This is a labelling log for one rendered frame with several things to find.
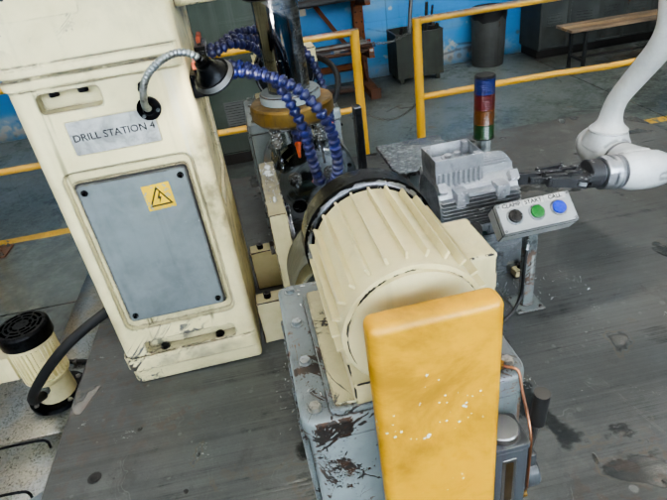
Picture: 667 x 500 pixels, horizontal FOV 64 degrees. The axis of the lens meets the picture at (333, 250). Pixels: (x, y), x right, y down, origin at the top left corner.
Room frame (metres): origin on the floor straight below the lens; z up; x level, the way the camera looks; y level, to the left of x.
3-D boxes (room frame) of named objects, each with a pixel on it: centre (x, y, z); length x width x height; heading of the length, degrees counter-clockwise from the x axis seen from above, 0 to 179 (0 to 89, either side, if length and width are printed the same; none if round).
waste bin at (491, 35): (6.08, -2.03, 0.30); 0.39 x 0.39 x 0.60
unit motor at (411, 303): (0.53, -0.10, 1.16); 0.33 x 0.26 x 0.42; 6
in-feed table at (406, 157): (1.73, -0.35, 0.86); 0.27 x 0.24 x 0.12; 6
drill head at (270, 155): (1.49, 0.04, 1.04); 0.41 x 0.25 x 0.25; 6
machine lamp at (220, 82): (0.90, 0.20, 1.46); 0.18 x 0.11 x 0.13; 96
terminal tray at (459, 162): (1.19, -0.32, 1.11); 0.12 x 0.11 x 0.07; 96
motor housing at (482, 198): (1.20, -0.36, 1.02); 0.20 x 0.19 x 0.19; 96
